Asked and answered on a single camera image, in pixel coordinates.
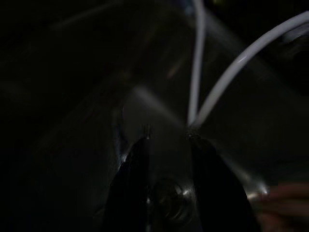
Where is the round metal sink drain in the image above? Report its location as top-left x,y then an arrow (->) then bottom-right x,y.
151,177 -> 194,224

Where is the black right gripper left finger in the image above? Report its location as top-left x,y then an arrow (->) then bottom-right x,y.
102,138 -> 152,232

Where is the white hose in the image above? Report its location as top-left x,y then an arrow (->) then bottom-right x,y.
197,11 -> 309,124
187,0 -> 206,123

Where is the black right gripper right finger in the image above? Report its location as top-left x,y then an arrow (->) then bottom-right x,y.
185,127 -> 263,232

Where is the person's hand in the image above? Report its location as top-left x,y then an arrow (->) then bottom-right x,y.
255,183 -> 309,232

